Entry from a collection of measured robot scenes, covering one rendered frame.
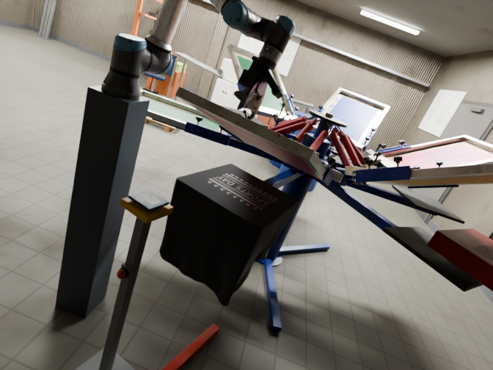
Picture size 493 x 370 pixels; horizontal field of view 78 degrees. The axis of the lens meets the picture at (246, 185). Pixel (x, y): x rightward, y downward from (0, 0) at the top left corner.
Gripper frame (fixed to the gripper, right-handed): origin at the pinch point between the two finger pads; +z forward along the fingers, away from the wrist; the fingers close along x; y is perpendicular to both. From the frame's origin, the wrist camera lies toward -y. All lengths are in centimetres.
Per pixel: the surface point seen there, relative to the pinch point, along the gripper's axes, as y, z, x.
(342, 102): 18, -79, -240
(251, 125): -4.6, 2.9, 2.2
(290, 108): 51, -43, -192
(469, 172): -81, -23, -53
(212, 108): 12.5, 3.3, 2.2
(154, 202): 9.8, 41.6, 13.8
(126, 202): 16, 45, 19
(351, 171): -36, -5, -86
